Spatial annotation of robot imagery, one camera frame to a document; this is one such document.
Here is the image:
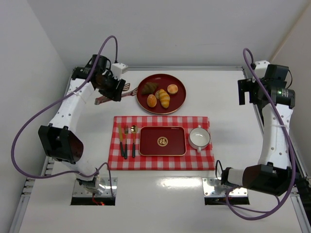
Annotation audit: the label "gold fork green handle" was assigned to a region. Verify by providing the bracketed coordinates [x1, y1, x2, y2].
[124, 125, 128, 159]

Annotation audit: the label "rectangular red tray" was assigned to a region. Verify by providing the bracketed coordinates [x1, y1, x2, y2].
[139, 126, 187, 156]

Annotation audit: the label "purple cable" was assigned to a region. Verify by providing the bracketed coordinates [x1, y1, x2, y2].
[11, 35, 119, 197]
[225, 48, 297, 220]

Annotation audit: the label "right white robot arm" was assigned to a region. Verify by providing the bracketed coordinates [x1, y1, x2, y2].
[221, 61, 295, 196]

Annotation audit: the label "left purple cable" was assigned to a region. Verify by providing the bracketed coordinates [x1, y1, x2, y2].
[11, 35, 119, 197]

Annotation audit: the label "gold spoon green handle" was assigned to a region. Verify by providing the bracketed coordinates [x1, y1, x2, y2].
[131, 125, 138, 158]

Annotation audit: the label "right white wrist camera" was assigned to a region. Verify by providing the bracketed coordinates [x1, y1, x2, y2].
[254, 60, 270, 79]

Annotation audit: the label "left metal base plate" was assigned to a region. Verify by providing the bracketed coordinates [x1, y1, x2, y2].
[72, 177, 118, 198]

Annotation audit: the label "round red plate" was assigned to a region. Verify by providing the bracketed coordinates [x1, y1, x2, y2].
[136, 74, 186, 115]

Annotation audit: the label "round flat bun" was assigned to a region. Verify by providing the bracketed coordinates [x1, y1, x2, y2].
[167, 84, 178, 95]

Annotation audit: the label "red white checkered cloth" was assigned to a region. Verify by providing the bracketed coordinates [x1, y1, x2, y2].
[108, 116, 215, 170]

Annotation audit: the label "white two-handled bowl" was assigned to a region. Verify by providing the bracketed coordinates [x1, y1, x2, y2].
[188, 125, 210, 153]

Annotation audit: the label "round sesame bun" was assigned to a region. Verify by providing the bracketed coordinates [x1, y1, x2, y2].
[147, 94, 157, 108]

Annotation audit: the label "gold knife green handle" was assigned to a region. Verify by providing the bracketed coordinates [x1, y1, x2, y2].
[118, 124, 124, 157]

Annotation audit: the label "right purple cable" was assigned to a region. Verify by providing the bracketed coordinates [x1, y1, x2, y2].
[225, 48, 297, 220]

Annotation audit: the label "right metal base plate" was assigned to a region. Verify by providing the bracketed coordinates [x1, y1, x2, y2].
[202, 177, 248, 198]

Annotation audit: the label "metal tongs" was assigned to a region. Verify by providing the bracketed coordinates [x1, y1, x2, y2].
[94, 83, 138, 105]

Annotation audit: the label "striped orange bread roll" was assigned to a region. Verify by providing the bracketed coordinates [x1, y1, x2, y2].
[159, 89, 170, 109]

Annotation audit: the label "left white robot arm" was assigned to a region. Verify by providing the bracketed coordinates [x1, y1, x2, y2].
[38, 54, 128, 194]

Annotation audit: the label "brown chocolate croissant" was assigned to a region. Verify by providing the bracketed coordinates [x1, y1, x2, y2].
[141, 82, 159, 95]

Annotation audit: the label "metal base plate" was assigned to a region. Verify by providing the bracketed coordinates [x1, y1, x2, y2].
[202, 177, 248, 198]
[72, 177, 118, 198]

